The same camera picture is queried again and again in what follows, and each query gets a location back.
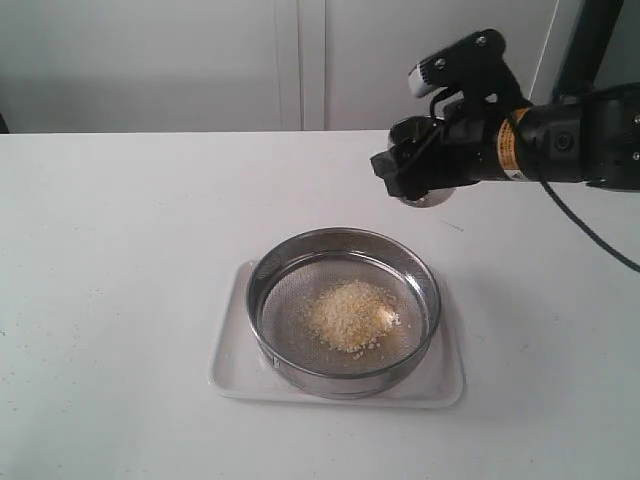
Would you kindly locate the round steel mesh sieve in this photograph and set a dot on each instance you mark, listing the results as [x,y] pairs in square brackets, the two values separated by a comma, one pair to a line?
[293,273]

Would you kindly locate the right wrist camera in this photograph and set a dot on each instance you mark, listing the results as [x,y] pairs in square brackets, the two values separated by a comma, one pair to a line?
[474,65]

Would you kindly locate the stainless steel cup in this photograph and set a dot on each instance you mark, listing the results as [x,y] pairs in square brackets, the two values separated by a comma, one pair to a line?
[413,128]

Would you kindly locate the white rectangular plastic tray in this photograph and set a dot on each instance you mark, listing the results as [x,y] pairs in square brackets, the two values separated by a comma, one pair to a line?
[239,370]

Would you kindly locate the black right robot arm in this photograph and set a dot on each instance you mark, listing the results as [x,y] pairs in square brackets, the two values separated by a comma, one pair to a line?
[593,139]

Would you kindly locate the yellow white grain pile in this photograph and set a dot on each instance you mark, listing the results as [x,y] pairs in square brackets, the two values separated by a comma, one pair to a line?
[352,316]

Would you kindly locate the dark vertical post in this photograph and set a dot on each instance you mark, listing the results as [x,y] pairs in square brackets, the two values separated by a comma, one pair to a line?
[577,42]

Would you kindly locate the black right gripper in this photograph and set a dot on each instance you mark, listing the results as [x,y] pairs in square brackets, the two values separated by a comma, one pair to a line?
[477,143]

